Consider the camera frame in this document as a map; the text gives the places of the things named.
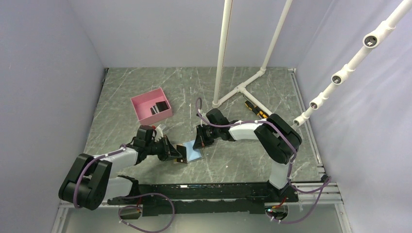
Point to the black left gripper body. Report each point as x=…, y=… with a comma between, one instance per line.
x=160, y=148

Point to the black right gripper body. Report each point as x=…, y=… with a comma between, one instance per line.
x=207, y=134

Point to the grey leather card holder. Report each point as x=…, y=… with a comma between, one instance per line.
x=192, y=154

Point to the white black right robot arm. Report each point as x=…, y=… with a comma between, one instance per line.
x=280, y=141

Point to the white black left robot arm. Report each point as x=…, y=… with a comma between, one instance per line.
x=93, y=179

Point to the black cards in box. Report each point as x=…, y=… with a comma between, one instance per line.
x=159, y=107

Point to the pink plastic box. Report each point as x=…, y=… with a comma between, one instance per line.
x=143, y=102

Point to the yellow black screwdriver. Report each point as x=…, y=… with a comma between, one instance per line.
x=255, y=109

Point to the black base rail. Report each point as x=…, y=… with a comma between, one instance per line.
x=201, y=198

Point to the white PVC pipe frame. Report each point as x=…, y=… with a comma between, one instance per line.
x=260, y=27

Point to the aluminium extrusion frame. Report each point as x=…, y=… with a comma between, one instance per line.
x=115, y=116

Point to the white pipe with camera sockets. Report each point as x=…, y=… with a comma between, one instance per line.
x=369, y=42

